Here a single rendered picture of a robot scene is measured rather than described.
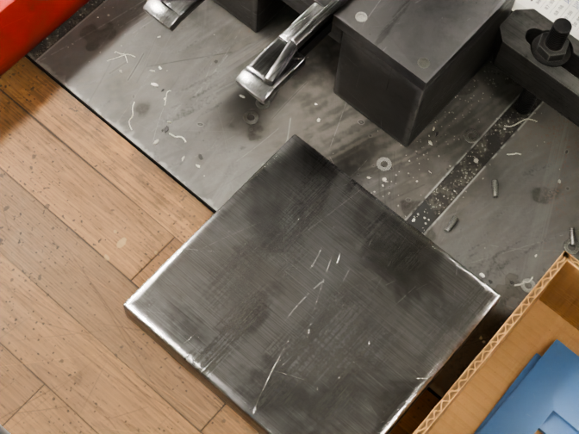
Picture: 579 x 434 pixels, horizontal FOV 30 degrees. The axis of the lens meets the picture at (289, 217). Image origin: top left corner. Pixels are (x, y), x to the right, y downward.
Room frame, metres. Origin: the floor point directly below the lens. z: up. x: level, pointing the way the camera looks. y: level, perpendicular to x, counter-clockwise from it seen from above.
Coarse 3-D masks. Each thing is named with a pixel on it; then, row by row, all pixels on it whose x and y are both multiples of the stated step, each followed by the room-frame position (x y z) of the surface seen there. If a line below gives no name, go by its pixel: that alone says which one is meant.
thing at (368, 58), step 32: (224, 0) 0.44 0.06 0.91; (256, 0) 0.43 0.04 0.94; (288, 0) 0.41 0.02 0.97; (512, 0) 0.42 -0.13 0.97; (256, 32) 0.43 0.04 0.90; (352, 64) 0.38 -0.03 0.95; (384, 64) 0.37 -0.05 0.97; (480, 64) 0.41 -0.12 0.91; (352, 96) 0.38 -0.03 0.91; (384, 96) 0.36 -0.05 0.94; (416, 96) 0.35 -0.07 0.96; (448, 96) 0.38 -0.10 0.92; (384, 128) 0.36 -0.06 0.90; (416, 128) 0.35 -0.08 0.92
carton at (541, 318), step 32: (544, 288) 0.23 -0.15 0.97; (576, 288) 0.24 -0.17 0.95; (512, 320) 0.21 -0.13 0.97; (544, 320) 0.24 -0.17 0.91; (576, 320) 0.23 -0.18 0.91; (480, 352) 0.19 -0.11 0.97; (512, 352) 0.21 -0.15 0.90; (544, 352) 0.21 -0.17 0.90; (576, 352) 0.22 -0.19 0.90; (480, 384) 0.19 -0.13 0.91; (448, 416) 0.17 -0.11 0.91; (480, 416) 0.17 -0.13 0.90
